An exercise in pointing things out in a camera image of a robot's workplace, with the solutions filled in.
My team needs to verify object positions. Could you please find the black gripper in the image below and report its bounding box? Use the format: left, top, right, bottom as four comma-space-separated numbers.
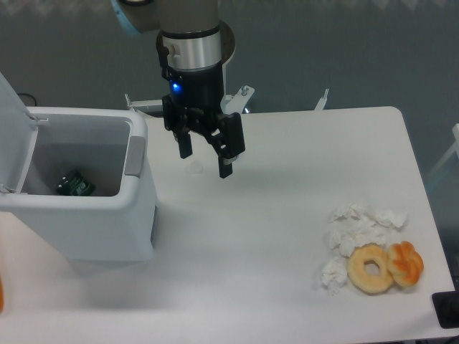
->
161, 64, 245, 178

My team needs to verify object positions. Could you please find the white trash can lid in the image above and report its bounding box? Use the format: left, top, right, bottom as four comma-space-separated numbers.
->
1, 77, 49, 194

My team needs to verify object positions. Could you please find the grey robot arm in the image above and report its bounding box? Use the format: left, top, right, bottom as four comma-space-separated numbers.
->
111, 1, 254, 178

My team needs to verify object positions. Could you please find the white trash can body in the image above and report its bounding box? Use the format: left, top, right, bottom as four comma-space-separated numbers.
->
1, 107, 157, 262

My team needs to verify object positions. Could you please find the green packet in trash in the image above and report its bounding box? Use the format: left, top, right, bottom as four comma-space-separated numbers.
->
55, 169, 95, 196

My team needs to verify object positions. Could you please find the large crumpled white tissue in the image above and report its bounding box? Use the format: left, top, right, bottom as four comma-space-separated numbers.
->
326, 203, 409, 257

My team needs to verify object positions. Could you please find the small crumpled white tissue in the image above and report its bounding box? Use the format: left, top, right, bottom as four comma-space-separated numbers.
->
320, 257, 348, 295

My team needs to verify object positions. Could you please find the orange glazed twisted bun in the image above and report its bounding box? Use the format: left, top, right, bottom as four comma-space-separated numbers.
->
387, 241, 424, 287

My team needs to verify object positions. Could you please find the white stand at right edge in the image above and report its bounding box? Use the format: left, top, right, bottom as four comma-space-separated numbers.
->
425, 124, 458, 193

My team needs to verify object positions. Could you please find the orange object at left edge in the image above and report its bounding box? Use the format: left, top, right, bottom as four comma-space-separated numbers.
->
0, 278, 4, 313

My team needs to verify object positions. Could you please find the black device at table edge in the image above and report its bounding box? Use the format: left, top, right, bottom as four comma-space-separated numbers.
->
432, 291, 458, 329

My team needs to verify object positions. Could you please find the white table frame bracket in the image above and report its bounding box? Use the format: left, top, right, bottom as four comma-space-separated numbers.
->
124, 85, 329, 118

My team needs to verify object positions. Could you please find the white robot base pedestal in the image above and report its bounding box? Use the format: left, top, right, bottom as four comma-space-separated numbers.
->
155, 19, 237, 115

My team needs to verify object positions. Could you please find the black cable on floor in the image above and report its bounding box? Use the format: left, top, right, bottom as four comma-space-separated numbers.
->
16, 92, 36, 108

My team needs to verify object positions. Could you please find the plain ring donut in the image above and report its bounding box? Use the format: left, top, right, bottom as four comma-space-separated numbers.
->
346, 244, 394, 295

